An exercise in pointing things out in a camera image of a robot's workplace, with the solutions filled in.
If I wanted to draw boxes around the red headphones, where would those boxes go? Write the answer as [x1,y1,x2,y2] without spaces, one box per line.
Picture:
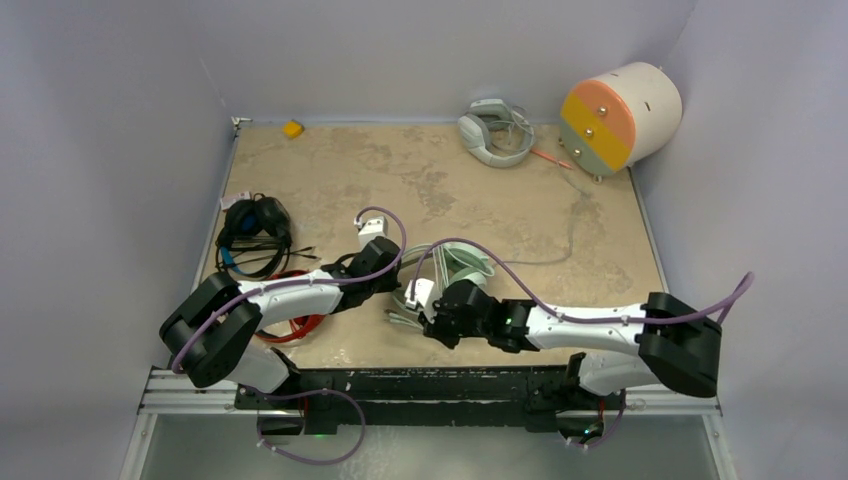
[254,269,327,344]

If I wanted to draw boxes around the white grey headphones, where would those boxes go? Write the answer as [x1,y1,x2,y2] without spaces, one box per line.
[457,98,536,169]

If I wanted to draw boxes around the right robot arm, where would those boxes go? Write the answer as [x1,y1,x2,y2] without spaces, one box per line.
[418,280,722,407]

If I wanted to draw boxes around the orange pen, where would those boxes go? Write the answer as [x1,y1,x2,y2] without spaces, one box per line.
[530,148,573,170]

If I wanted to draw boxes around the red white small card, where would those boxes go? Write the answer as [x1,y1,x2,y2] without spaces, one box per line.
[219,191,253,212]

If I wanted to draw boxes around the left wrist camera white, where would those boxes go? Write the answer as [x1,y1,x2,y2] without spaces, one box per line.
[357,216,389,250]

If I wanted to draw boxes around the mint green headphones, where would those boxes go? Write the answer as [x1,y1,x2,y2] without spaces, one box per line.
[385,243,495,328]

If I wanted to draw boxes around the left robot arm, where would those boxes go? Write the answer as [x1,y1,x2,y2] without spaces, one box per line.
[159,236,400,409]

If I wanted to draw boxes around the yellow small block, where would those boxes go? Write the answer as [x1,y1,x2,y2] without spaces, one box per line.
[281,120,305,139]

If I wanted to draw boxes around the black blue headphones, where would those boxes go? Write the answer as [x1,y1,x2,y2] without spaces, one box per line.
[215,193,293,280]

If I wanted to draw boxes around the round pastel drawer cabinet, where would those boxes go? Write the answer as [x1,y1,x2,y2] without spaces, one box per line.
[560,62,683,178]

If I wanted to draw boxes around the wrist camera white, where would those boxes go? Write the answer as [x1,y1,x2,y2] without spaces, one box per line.
[357,216,389,250]
[403,278,440,311]

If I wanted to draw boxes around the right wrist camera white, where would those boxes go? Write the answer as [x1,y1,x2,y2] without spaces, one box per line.
[403,278,440,311]

